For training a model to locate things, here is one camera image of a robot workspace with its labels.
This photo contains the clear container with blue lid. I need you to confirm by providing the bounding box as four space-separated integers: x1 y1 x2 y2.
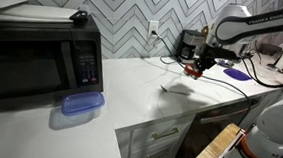
59 88 106 121

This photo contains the purple plastic lid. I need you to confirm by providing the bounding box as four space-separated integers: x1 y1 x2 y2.
222 67 252 83

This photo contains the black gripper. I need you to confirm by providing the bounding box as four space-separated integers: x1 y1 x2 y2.
192 44 227 78

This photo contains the small black clip object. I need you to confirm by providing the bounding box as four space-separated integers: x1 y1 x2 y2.
68 9 90 22

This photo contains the red heart shaped cookie cutter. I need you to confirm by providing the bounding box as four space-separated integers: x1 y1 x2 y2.
183 63 205 80

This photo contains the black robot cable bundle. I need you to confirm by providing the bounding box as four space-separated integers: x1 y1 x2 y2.
239 55 283 90

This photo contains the black dishwasher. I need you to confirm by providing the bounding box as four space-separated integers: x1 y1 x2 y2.
170 90 264 158

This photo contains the black coffee maker cable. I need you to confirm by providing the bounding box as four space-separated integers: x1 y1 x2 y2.
158 54 186 68

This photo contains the wooden top robot cart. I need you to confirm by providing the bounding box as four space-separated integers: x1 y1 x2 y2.
183 119 247 158

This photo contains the black microwave oven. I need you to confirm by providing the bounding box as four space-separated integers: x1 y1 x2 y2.
0 7 110 109

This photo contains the brass drawer handle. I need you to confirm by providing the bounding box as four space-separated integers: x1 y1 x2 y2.
151 125 180 142
145 147 172 158

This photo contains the white base cabinet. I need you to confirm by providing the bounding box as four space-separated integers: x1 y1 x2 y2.
114 108 196 158

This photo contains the black steel coffee maker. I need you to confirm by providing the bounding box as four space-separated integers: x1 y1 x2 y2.
175 28 206 64

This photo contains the white wall outlet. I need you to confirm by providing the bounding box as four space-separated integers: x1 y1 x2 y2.
146 19 161 41

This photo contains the white flat tray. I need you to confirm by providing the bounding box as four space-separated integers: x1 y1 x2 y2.
0 2 79 22

